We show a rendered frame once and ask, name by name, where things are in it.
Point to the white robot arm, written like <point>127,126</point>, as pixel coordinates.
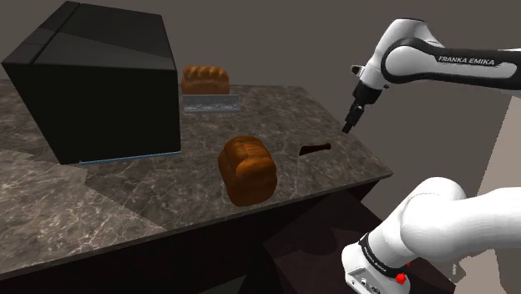
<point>443,228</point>

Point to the large black box appliance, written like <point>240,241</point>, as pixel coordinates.
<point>101,101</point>

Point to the brown bread loaf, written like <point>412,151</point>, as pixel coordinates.
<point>248,171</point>
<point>204,81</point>

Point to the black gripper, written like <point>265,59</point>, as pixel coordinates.
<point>366,94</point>

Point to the dark brown elongated object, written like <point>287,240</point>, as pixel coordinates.
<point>314,149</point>

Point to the dark robot stand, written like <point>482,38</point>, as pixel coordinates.
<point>309,260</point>

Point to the grey metal tray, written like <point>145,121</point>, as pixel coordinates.
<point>209,103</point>

